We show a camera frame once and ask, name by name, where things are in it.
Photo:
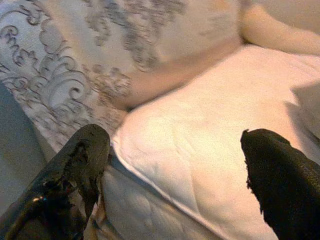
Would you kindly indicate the beige bolster pillow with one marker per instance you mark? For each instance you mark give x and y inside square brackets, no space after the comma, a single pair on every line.
[275,32]

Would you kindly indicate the quilted grey white mattress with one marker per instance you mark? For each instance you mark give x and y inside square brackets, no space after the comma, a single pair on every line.
[150,212]

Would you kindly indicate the white quilted mattress pad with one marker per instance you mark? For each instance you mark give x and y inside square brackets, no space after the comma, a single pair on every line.
[200,125]

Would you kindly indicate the large grey ornament print cushion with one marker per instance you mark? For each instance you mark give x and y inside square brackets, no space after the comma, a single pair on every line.
[62,62]

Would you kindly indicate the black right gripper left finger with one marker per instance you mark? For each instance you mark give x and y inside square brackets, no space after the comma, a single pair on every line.
[62,180]

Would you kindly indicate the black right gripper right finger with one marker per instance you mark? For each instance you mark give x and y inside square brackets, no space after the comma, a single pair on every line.
[282,180]

